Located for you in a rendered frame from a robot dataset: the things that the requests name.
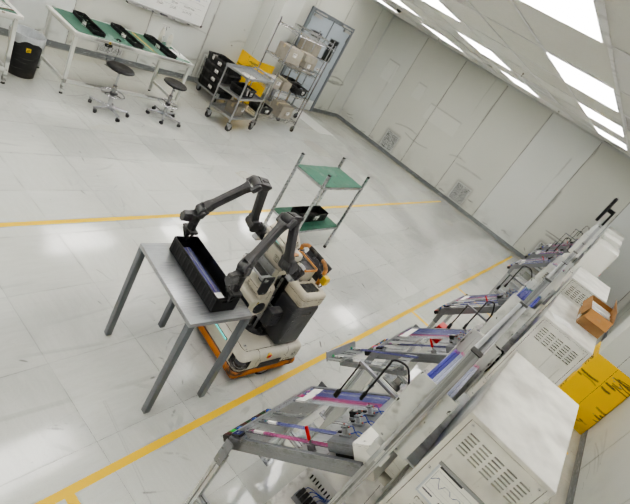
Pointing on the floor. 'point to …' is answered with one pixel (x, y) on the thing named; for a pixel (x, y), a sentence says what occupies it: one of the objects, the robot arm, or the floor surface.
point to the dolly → (213, 69)
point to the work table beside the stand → (184, 293)
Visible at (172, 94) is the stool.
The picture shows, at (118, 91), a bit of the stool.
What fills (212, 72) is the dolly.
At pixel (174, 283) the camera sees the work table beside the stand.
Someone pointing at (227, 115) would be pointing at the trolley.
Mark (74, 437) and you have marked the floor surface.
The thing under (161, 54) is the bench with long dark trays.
